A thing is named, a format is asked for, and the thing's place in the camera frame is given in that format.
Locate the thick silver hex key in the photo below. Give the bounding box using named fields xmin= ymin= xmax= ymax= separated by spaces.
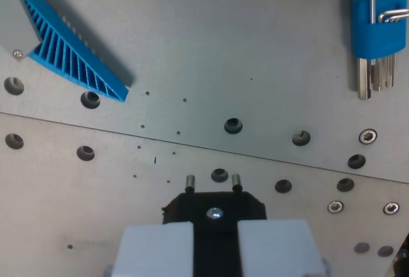
xmin=348 ymin=0 xmax=374 ymax=100

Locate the blue hex key holder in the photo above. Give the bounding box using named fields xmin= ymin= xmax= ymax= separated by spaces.
xmin=349 ymin=0 xmax=407 ymax=58

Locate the socket screw with black washer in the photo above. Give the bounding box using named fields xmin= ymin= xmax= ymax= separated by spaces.
xmin=358 ymin=128 xmax=378 ymax=145

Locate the grey block with screws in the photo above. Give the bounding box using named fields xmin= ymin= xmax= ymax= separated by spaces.
xmin=0 ymin=0 xmax=44 ymax=62

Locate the slim silver hex key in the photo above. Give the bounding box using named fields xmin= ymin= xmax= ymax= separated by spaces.
xmin=378 ymin=8 xmax=409 ymax=90

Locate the silver socket head screw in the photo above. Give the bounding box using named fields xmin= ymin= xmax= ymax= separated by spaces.
xmin=382 ymin=202 xmax=400 ymax=216
xmin=327 ymin=200 xmax=345 ymax=214

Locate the medium silver hex key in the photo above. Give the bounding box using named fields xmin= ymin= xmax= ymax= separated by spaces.
xmin=357 ymin=0 xmax=383 ymax=92

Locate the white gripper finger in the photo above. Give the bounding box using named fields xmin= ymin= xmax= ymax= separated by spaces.
xmin=111 ymin=221 xmax=196 ymax=277
xmin=237 ymin=218 xmax=327 ymax=277

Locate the blue ribbed wedge part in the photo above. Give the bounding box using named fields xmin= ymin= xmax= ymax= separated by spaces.
xmin=12 ymin=0 xmax=135 ymax=103

